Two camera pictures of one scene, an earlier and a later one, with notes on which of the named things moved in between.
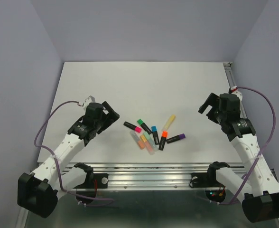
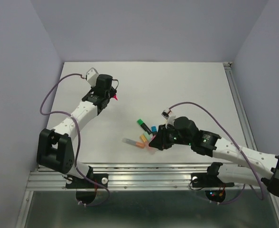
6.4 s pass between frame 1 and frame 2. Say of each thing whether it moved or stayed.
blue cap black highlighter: stayed
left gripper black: moved
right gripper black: moved
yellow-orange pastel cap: stayed
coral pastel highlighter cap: moved
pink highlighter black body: moved
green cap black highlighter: stayed
